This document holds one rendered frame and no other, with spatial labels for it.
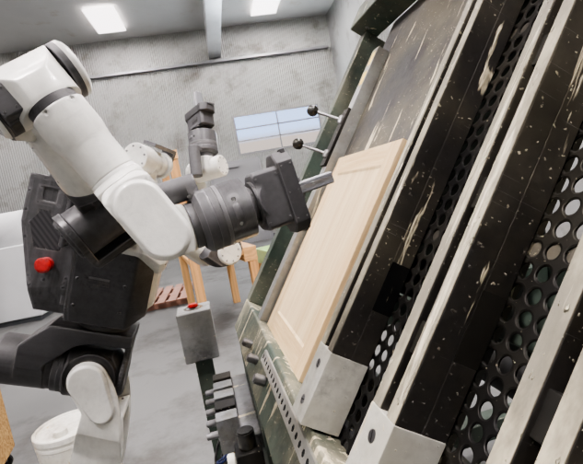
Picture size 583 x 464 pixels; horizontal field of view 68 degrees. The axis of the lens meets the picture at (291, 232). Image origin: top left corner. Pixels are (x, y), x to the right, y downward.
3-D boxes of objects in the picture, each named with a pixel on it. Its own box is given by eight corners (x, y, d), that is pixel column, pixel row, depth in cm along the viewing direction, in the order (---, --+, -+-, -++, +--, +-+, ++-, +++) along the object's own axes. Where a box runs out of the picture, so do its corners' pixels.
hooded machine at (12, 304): (20, 314, 704) (-5, 215, 686) (65, 305, 712) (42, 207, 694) (-8, 330, 622) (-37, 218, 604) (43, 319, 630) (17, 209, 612)
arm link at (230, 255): (227, 280, 130) (165, 239, 120) (211, 276, 141) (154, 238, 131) (246, 249, 133) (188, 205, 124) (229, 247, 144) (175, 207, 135)
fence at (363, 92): (268, 319, 142) (257, 316, 141) (382, 56, 143) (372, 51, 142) (271, 324, 137) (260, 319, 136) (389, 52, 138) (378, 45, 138)
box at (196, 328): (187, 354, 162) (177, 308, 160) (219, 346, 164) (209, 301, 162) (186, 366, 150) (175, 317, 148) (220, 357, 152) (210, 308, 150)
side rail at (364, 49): (273, 307, 167) (246, 297, 165) (384, 50, 169) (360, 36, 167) (275, 311, 161) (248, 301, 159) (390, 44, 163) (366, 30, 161)
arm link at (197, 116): (203, 121, 145) (206, 155, 142) (176, 115, 138) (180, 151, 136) (223, 105, 136) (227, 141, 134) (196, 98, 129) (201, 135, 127)
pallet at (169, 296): (188, 305, 562) (186, 297, 561) (130, 317, 555) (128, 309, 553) (196, 286, 673) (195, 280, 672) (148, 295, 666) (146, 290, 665)
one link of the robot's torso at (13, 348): (-20, 393, 92) (-3, 313, 92) (6, 370, 105) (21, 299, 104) (116, 409, 98) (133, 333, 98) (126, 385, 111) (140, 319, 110)
